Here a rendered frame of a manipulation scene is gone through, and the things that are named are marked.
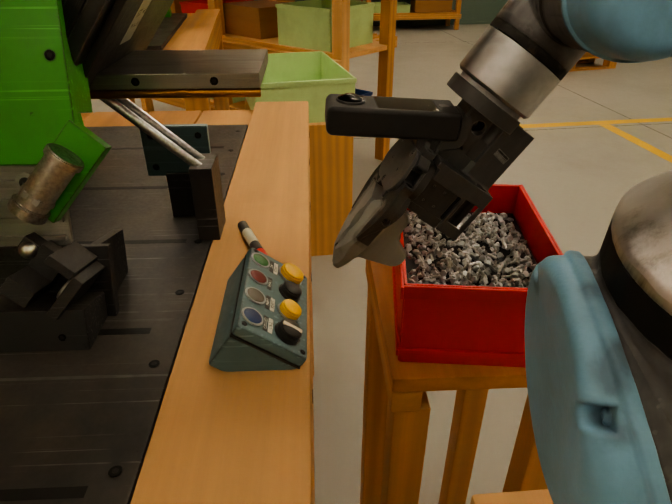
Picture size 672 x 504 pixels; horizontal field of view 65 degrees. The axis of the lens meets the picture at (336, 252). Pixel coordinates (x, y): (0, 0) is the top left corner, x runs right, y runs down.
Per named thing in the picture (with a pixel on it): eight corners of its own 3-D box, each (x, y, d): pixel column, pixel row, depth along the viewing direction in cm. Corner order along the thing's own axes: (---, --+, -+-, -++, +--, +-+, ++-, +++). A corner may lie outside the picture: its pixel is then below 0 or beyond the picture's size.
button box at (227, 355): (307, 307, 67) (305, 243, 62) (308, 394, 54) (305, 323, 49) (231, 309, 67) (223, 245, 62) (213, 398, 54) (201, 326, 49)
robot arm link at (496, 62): (506, 33, 39) (476, 18, 46) (465, 85, 41) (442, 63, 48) (574, 90, 42) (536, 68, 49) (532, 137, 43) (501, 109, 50)
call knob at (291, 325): (297, 331, 54) (304, 323, 54) (297, 348, 52) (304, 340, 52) (276, 320, 54) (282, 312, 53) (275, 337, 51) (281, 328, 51)
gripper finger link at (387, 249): (374, 303, 52) (435, 235, 49) (325, 275, 50) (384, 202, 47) (371, 285, 55) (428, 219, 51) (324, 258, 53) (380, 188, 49)
